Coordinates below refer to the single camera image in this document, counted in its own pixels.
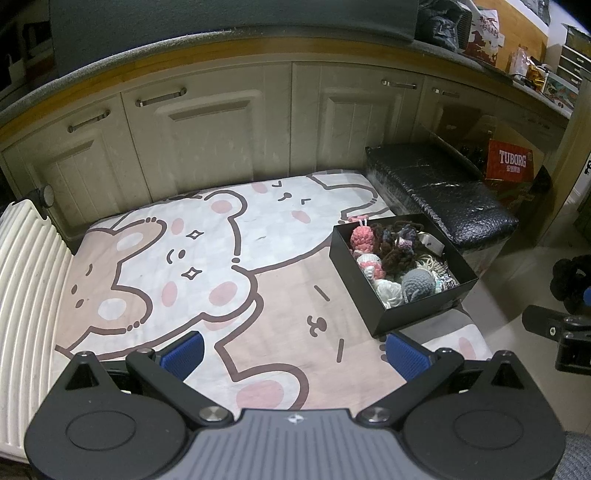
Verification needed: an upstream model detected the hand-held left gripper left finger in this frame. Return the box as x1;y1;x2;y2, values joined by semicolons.
44;330;234;428

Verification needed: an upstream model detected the cartoon bear printed blanket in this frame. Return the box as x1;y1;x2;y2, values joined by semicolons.
54;168;492;411

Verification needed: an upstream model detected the white ribbed board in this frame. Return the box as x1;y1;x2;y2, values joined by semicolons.
0;199;75;455

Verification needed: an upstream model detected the cream cabinet door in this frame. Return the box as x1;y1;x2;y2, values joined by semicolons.
418;76;509;139
121;62;296;204
0;95;153;241
291;62;428;176

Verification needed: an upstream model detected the dark brown purple yarn doll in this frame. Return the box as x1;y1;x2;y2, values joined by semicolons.
369;222;428;278

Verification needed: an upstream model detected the white plastic drawer unit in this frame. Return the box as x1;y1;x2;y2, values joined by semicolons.
556;23;591;88

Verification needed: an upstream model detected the black padded jacket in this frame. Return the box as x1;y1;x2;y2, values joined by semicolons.
416;0;467;49

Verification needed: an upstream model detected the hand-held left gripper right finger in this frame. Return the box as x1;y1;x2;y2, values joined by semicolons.
355;331;542;428

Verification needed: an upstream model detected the orange snack packet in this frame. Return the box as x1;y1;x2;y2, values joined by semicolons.
526;64;550;90

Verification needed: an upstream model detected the grey ribbed appliance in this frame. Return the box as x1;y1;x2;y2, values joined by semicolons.
455;8;475;49

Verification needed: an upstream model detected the round black knob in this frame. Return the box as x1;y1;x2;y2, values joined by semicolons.
30;185;55;208

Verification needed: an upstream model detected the white yarn flower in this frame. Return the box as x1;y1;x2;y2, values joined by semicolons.
373;279;404;309

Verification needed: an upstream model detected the red carton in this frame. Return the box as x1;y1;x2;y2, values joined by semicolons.
485;139;536;183

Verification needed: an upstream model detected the white box with red print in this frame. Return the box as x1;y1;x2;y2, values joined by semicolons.
463;7;504;70

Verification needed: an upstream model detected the black fuzzy cloth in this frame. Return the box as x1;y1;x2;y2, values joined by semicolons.
549;258;591;315

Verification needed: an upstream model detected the green printed box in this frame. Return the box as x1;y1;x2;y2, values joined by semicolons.
545;74;580;109

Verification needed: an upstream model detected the black wrapped bench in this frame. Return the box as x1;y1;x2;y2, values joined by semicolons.
365;144;520;278

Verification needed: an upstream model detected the brown cardboard box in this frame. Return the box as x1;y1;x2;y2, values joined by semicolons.
438;107;497;144

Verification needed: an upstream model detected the pink crochet doll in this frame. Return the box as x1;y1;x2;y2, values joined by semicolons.
347;215;386;280

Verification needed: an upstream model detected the tan cardboard sheet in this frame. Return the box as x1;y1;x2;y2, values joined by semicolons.
475;0;552;75

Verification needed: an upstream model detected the grey crochet toy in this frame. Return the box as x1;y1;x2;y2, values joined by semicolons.
401;268;437;303

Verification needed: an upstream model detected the black cardboard box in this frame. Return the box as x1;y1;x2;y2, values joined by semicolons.
329;213;478;337

